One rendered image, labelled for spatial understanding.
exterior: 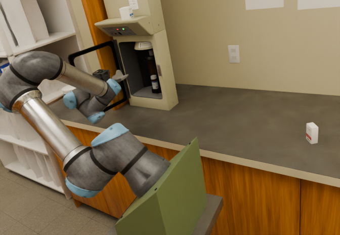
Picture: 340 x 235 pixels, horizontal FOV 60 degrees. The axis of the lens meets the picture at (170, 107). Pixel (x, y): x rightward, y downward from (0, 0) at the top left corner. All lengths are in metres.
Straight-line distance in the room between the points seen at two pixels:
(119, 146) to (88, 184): 0.16
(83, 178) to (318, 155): 0.91
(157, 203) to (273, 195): 0.74
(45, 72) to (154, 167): 0.51
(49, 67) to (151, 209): 0.61
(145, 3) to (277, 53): 0.80
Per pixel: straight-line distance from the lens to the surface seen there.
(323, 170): 1.26
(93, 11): 1.85
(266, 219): 1.54
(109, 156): 0.94
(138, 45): 1.77
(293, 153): 1.34
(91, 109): 1.39
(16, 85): 1.13
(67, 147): 1.03
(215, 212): 1.09
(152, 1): 1.65
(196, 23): 2.00
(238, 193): 1.50
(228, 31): 1.91
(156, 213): 0.82
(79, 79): 1.22
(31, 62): 1.11
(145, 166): 0.92
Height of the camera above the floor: 1.71
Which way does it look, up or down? 25 degrees down
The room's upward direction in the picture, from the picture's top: 11 degrees counter-clockwise
